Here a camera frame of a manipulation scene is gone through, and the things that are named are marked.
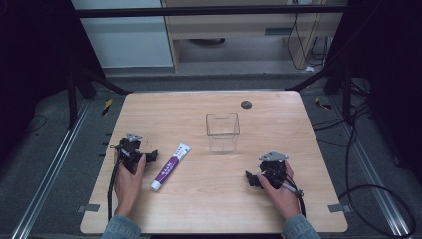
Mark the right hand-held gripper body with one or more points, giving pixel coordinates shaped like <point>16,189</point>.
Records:
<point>274,169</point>

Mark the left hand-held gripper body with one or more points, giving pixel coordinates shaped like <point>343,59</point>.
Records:
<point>130,153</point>

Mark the purple and white toothpaste tube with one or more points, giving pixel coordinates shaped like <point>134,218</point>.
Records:
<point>169,167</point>

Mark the clear plastic container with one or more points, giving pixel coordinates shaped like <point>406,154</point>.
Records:
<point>223,132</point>

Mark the person's right hand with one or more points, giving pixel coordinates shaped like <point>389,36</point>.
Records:
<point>282,199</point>

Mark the person's left hand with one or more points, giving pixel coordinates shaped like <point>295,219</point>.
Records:
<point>128,187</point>

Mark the black and yellow tape strip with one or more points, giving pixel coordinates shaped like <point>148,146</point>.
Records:
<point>322,103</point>
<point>107,107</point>

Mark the dark round table grommet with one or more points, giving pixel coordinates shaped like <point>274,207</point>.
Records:
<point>246,104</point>

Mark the black metal stand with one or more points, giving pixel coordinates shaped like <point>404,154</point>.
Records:
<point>71,99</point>
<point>346,89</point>

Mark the white cabinet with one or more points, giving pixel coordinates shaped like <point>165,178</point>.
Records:
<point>126,40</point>

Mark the black curtain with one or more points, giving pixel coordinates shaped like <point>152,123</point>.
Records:
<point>391,83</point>
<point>33,66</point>

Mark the wooden desk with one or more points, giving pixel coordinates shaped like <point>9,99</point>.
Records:
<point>239,33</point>

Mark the grey metal table bracket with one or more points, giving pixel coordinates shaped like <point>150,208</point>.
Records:
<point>339,208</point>
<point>89,208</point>

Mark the aluminium floor rail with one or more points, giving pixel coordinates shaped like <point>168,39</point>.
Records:
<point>49,169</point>
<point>371,172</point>

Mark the black horizontal frame bar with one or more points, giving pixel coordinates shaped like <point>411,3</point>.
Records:
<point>205,11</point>

